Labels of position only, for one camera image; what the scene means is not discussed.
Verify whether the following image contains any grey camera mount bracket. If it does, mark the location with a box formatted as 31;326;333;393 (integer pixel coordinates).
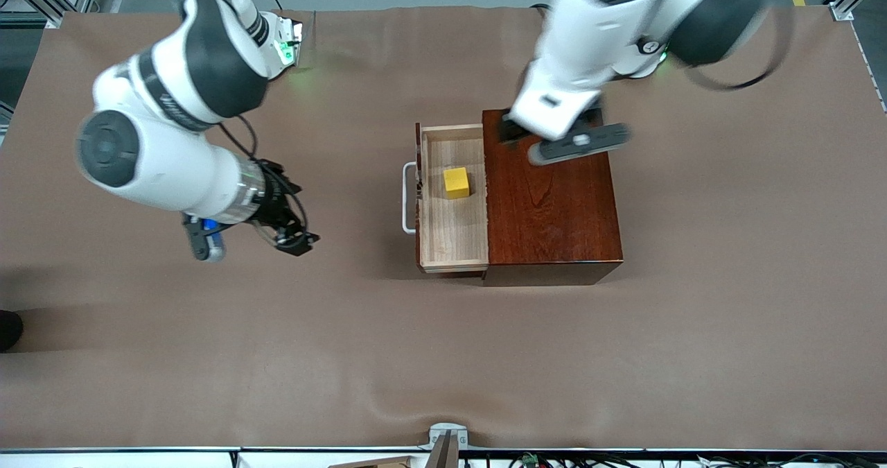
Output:
419;423;468;468

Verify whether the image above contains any brown table cloth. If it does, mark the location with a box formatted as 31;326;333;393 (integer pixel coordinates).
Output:
0;5;887;451

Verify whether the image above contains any brown cardboard piece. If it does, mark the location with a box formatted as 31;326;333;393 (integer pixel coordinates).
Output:
329;456;416;468

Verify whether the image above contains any yellow block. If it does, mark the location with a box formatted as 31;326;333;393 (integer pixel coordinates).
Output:
443;167;471;200

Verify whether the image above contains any black round object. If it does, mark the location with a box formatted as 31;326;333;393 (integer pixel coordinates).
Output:
0;310;24;353

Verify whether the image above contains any dark brown wooden cabinet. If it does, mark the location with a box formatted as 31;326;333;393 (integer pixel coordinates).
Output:
482;108;624;287

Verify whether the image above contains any white table edge frame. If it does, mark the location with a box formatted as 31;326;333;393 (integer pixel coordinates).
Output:
0;446;887;468

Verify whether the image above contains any wooden drawer with white handle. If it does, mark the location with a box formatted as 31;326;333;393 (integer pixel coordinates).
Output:
402;122;490;275

